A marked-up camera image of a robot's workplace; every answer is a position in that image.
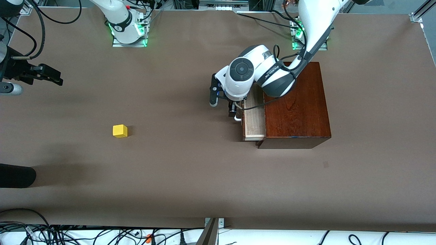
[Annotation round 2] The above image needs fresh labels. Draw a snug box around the wooden drawer with white handle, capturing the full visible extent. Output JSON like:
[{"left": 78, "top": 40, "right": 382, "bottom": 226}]
[{"left": 234, "top": 87, "right": 266, "bottom": 142}]

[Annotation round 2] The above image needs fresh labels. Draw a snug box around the dark brown wooden cabinet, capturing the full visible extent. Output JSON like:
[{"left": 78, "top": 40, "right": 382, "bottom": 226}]
[{"left": 258, "top": 62, "right": 332, "bottom": 149}]

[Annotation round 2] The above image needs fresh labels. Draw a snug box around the grey box with white connectors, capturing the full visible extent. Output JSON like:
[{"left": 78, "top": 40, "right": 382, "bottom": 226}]
[{"left": 199, "top": 0, "right": 250, "bottom": 11}]

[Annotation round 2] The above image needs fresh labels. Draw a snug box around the black rounded object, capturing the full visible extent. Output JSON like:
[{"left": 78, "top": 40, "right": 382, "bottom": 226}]
[{"left": 0, "top": 163, "right": 36, "bottom": 189}]

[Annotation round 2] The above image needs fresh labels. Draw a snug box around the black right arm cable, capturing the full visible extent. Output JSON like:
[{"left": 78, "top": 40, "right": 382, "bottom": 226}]
[
  {"left": 0, "top": 17, "right": 37, "bottom": 56},
  {"left": 32, "top": 0, "right": 82, "bottom": 25},
  {"left": 24, "top": 0, "right": 46, "bottom": 60}
]

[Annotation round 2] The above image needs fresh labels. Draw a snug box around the aluminium frame rail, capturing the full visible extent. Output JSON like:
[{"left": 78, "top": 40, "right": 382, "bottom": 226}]
[
  {"left": 409, "top": 0, "right": 436, "bottom": 24},
  {"left": 20, "top": 0, "right": 46, "bottom": 16}
]

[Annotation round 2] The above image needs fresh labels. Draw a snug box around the black base cable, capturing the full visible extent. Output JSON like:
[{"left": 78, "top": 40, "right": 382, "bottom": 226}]
[{"left": 237, "top": 13, "right": 296, "bottom": 29}]

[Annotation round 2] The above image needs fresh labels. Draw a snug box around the aluminium post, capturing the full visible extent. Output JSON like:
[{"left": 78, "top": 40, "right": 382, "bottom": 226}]
[{"left": 196, "top": 218, "right": 220, "bottom": 245}]

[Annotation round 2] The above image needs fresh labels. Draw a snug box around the black looped cable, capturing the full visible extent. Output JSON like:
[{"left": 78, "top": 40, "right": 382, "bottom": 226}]
[{"left": 0, "top": 208, "right": 51, "bottom": 235}]

